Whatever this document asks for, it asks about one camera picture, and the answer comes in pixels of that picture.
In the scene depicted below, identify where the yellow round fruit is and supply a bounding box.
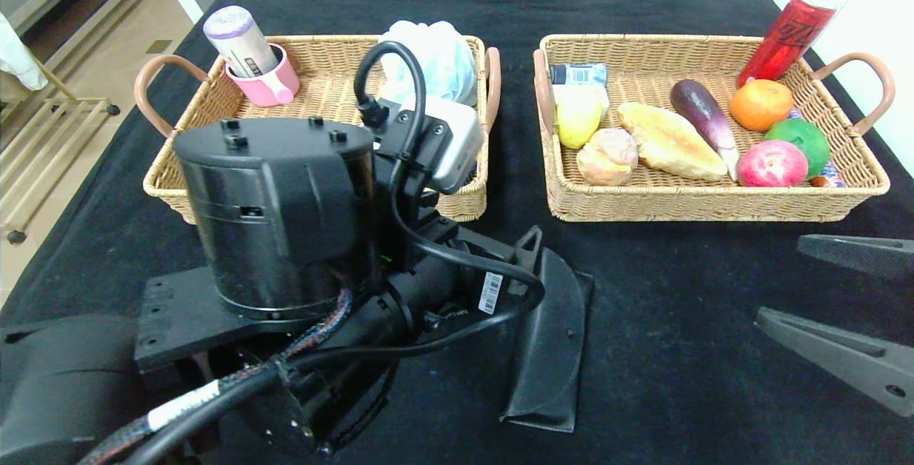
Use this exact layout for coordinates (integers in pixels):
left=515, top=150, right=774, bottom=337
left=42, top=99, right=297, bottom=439
left=556, top=85, right=605, bottom=149

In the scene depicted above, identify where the black curved plastic piece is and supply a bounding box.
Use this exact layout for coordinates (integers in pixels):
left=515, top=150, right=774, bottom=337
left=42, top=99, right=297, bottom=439
left=500, top=247, right=595, bottom=434

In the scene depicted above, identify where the red peach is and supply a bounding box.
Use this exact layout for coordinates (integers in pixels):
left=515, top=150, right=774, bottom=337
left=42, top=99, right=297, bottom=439
left=737, top=140, right=809, bottom=188

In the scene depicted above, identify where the wicker basket holding pink mug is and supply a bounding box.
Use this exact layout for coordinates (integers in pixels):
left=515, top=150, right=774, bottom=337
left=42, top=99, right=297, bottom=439
left=134, top=35, right=502, bottom=226

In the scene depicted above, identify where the wicker basket holding food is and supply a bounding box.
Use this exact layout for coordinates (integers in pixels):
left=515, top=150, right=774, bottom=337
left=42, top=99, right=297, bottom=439
left=532, top=34, right=895, bottom=223

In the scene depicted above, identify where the light blue bath pouf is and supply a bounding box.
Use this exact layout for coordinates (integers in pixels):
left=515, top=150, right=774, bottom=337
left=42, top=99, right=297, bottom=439
left=378, top=20, right=478, bottom=109

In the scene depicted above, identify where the cream puff pastry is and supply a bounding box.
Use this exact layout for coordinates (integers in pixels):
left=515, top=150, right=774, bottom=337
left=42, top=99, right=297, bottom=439
left=576, top=128, right=638, bottom=187

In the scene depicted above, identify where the small blue labelled bottle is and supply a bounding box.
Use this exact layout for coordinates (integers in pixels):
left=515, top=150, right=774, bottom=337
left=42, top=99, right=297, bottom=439
left=550, top=64, right=608, bottom=87

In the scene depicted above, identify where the small white juice carton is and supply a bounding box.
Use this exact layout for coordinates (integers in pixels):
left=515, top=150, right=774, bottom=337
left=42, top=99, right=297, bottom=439
left=553, top=84, right=611, bottom=117

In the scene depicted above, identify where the pink mug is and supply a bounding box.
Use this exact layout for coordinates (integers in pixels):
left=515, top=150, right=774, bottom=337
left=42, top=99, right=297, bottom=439
left=227, top=44, right=302, bottom=107

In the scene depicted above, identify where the golden bread loaf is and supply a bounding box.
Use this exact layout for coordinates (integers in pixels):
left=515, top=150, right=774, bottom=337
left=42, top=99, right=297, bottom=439
left=617, top=103, right=728, bottom=181

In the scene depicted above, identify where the black table cloth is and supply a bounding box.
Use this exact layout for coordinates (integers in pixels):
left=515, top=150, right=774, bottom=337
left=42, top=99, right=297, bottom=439
left=0, top=0, right=914, bottom=465

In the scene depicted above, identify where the purple eggplant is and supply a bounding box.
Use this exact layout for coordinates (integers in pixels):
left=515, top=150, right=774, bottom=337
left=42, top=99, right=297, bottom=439
left=670, top=79, right=740, bottom=181

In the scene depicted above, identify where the white tube with purple cap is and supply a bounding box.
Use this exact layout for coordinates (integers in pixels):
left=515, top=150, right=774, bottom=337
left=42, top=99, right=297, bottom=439
left=204, top=6, right=281, bottom=79

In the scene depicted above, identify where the orange fruit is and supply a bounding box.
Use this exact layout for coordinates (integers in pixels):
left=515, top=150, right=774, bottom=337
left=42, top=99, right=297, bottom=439
left=729, top=79, right=795, bottom=133

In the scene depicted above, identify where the green round fruit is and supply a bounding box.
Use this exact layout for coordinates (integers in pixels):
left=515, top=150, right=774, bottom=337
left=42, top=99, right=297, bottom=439
left=764, top=119, right=830, bottom=173

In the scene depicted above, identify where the colourful snack packet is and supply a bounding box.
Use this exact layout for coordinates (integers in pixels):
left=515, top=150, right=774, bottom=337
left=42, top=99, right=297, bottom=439
left=785, top=109, right=845, bottom=189

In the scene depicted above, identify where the red soda can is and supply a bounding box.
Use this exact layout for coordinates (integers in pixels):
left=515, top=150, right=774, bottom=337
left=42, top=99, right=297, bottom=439
left=735, top=0, right=838, bottom=89

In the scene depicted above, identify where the white hanging cloth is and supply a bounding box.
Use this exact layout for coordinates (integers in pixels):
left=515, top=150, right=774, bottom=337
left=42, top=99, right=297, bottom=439
left=0, top=14, right=49, bottom=93

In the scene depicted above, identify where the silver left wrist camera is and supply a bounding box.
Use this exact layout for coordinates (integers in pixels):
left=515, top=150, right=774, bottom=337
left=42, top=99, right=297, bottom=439
left=400, top=96, right=485, bottom=194

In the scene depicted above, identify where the black left camera cable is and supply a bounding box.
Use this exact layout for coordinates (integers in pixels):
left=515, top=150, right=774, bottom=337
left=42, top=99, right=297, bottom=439
left=353, top=40, right=545, bottom=359

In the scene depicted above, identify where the beige metal trolley frame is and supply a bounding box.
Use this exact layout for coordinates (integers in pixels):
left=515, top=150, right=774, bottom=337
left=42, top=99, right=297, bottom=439
left=0, top=58, right=121, bottom=246

